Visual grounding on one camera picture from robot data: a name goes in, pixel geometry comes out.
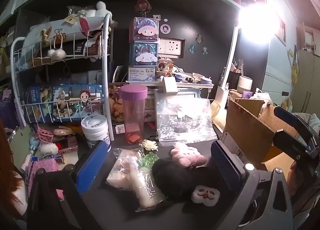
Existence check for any yellow wall decal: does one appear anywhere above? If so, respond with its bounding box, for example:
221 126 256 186
287 48 300 83

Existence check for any white artificial flower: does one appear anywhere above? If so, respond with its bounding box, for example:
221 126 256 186
141 139 159 152

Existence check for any framed wall picture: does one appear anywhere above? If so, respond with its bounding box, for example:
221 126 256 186
274 15 287 46

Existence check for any blue picture frame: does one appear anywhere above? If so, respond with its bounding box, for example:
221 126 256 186
177 88 202 99

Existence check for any grey wardrobe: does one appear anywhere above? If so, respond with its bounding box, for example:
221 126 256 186
291 22 320 115

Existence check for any brown plush head charm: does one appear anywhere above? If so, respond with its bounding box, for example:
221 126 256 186
134 0 152 16

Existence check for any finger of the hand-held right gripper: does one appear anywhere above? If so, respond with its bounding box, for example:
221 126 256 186
273 106 313 143
272 131 312 162

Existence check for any dried flower picture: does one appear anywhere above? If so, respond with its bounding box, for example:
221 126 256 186
108 83 125 123

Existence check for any pink tumbler purple lid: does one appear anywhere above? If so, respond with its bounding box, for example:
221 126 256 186
118 85 148 145

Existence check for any pink patterned pouch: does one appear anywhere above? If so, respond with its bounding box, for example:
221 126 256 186
26 159 65 200

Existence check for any white fluffy ball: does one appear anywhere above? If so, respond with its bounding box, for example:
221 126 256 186
39 143 58 155

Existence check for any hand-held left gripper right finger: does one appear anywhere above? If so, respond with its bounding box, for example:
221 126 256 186
211 140 293 230

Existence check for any purple cartoon storage box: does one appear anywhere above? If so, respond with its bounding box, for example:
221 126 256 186
129 17 160 43

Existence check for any black pen holder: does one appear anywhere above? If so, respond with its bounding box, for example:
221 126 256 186
226 71 242 90

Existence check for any white box blue label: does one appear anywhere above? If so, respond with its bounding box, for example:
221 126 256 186
128 66 157 82

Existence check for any white printed bag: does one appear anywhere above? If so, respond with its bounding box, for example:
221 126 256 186
27 17 105 43

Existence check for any black plush toy white face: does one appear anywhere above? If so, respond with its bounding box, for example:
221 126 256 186
151 159 222 207

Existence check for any white jar blue label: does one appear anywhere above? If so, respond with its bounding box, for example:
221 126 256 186
81 114 112 153

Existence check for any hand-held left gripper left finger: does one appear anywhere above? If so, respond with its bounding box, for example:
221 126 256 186
27 141 108 230

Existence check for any small white desk shelf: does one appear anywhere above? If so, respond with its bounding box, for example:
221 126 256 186
150 81 215 100

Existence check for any small anime figure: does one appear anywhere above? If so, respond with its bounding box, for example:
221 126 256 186
158 60 175 76

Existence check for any person's reddish hair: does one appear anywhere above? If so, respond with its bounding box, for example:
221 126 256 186
0 120 28 223

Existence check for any pink plush toy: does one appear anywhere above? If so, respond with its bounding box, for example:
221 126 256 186
170 142 207 168

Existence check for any white wire rack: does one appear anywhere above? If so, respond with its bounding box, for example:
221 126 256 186
10 13 115 142

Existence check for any white pom-pom pair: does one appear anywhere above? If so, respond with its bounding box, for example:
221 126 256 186
47 48 67 59

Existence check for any white desk lamp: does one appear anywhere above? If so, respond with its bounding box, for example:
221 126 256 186
210 2 280 130

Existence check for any anime printed box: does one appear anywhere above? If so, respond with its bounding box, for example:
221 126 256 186
25 84 104 123

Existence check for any person's right hand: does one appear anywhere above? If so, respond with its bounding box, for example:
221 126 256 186
287 162 299 197

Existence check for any blue cartoon storage box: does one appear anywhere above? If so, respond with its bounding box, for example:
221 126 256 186
129 42 159 66

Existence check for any white power adapter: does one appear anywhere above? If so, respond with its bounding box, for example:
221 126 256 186
163 78 178 95

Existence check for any green wrapped trinket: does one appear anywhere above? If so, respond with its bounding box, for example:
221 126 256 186
138 152 158 170

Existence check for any white humidifier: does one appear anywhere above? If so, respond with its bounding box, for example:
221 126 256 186
237 75 253 94

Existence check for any cardboard box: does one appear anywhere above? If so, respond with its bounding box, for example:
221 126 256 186
221 96 300 178

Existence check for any wall socket panel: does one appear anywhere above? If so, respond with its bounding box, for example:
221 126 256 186
158 38 185 59

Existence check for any stack of clear plastic bags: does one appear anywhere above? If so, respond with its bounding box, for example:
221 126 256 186
156 96 218 147

